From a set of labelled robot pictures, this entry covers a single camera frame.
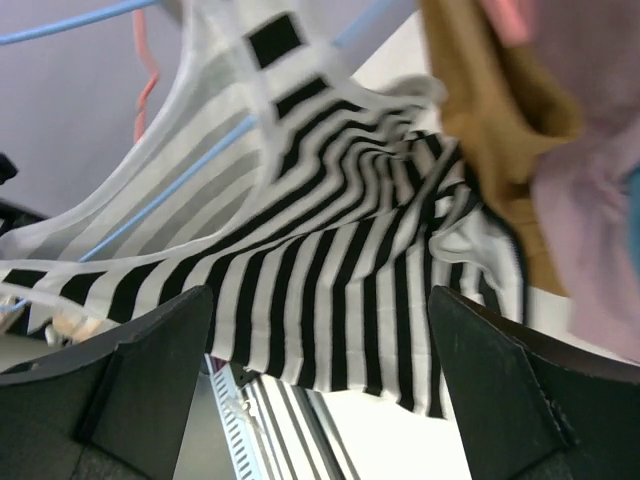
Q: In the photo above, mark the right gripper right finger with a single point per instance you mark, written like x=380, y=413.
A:
x=529, y=406

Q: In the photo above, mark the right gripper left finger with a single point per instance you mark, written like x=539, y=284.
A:
x=112, y=407

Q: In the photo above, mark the black white striped tank top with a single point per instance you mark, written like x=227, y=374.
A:
x=336, y=297

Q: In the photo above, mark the blue hanger of striped top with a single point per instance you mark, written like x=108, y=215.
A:
x=229, y=151

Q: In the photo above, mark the mauve pink tank top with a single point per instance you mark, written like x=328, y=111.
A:
x=580, y=189

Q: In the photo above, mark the teal blue tank top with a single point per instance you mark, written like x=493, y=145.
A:
x=631, y=197

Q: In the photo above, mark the mustard tank top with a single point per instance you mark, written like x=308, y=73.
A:
x=506, y=110

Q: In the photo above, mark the white slotted cable duct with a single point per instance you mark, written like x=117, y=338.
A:
x=239, y=430

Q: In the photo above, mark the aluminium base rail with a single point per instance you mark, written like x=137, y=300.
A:
x=301, y=434

